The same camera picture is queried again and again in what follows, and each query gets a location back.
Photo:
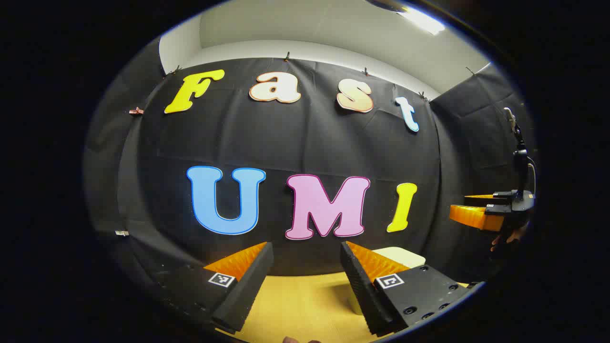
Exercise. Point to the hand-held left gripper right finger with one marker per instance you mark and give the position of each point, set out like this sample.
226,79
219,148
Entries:
362,295

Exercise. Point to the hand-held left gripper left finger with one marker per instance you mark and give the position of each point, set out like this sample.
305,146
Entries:
248,295

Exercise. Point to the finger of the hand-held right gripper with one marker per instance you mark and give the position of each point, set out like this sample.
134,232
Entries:
481,197
474,216

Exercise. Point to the green desktop garbage bin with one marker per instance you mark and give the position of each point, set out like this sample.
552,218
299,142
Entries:
400,257

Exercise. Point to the wooden desktop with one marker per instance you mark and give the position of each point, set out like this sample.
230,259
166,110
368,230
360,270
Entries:
305,305

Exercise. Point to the black backdrop cloth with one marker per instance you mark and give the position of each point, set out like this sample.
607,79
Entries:
310,143

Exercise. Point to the ceiling light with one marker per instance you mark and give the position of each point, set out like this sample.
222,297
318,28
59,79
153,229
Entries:
421,20

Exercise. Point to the red cloth clip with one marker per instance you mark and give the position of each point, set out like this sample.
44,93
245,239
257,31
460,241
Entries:
136,111

